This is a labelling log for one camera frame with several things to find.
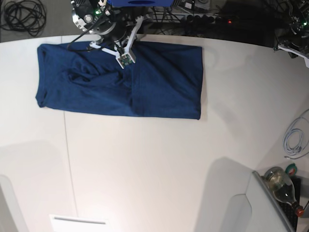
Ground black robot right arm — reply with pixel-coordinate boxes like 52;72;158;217
71;0;145;68

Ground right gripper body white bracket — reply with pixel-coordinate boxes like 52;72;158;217
90;16;144;68

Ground blue plastic crate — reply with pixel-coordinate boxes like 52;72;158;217
108;0;173;7

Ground clear glass bottle red cap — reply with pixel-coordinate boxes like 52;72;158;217
264;167;305;217

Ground green tape roll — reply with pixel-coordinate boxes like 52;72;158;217
285;163;298;177

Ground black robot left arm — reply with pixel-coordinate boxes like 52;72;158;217
273;0;309;67

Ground black coiled floor cables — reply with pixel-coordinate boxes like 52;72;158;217
0;0;47;37

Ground black power strip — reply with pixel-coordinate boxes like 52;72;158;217
184;14;239;25

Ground light blue coiled cable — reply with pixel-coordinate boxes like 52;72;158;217
282;115;309;160

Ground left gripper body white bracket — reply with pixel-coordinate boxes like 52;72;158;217
274;40;309;68

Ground dark blue t-shirt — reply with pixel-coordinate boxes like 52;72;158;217
36;42;204;119

